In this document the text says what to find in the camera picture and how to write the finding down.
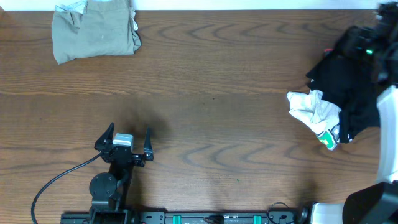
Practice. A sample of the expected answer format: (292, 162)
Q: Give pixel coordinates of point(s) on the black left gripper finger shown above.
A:
(148, 150)
(105, 139)

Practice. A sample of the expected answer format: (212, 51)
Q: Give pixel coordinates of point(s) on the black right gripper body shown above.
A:
(363, 45)

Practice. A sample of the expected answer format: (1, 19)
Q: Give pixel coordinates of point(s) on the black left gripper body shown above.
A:
(123, 152)

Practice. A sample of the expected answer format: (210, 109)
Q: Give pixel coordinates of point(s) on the black polo shirt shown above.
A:
(347, 84)

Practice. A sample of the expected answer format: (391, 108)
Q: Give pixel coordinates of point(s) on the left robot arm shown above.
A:
(109, 189)

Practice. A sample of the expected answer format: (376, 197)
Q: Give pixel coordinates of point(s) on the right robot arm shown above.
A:
(377, 203)

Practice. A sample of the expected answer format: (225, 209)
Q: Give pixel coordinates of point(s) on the white printed t-shirt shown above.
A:
(321, 116)

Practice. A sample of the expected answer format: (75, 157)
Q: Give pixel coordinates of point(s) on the folded khaki pants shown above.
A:
(94, 28)

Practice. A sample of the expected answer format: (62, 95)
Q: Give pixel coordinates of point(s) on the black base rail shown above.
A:
(199, 217)

